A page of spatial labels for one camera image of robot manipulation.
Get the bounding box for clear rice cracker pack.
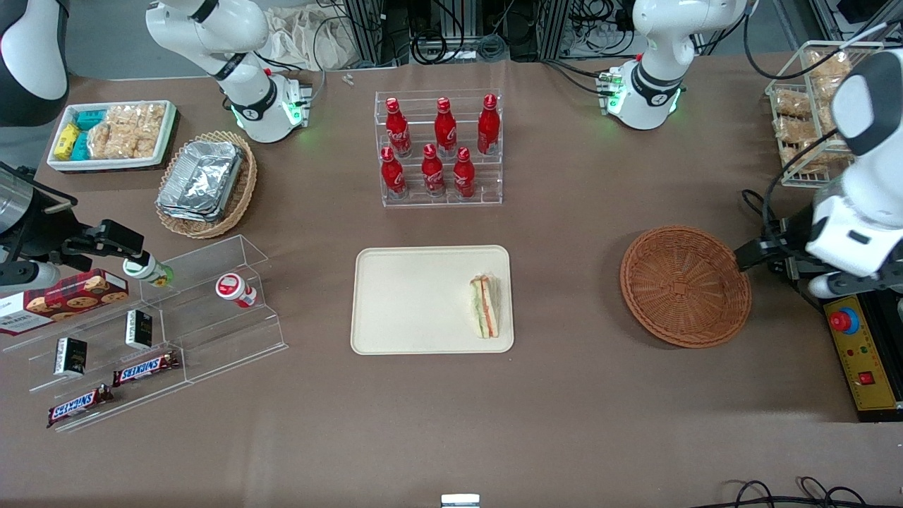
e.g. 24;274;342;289
106;104;167;133
87;124;160;160

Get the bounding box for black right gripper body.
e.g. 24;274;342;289
11;205;96;272

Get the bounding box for light oval wicker basket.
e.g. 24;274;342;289
154;130;259;240

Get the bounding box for yellow snack pack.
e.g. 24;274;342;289
54;123;81;160

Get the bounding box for white wire rack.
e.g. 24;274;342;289
765;40;884;190

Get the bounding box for clear acrylic step stand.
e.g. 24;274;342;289
138;234;289;386
0;282;190;433

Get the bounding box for stacked aluminium foil trays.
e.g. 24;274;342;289
156;140;245;224

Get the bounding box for crumpled beige cloth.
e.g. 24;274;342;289
264;6;355;73

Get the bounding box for clear acrylic bottle rack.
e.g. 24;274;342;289
374;89;504;208

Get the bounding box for yellow black control box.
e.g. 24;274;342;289
811;279;903;423

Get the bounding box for white rectangular snack tray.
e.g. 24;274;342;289
47;99;178;174

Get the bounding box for black cable bundle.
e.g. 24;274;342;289
409;0;512;66

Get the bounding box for brown wicker basket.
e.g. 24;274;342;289
620;225;753;349

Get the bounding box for small black box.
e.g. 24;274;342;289
125;309;154;351
54;337;89;377

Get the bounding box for triangle sandwich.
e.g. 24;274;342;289
468;273;501;340

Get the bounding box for red cola bottle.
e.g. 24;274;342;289
433;97;459;158
452;147;477;200
384;97;414;158
380;147;409;199
421;144;447;199
477;94;502;157

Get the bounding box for red cap small bottle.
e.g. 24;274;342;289
215;272;259;309

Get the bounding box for red tartan cookie box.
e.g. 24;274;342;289
0;268;131;337

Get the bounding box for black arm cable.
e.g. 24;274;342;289
741;129;842;234

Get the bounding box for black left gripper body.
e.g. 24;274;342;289
779;210;820;260

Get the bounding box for beige plastic tray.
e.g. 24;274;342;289
351;245;515;355

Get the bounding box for Snickers chocolate bar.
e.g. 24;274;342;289
47;384;114;430
112;351;181;388

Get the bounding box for black cable loops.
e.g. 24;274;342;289
705;478;877;508

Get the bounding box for aluminium frame rack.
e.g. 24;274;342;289
342;0;639;68

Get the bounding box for green cap small bottle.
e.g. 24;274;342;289
123;253;176;289

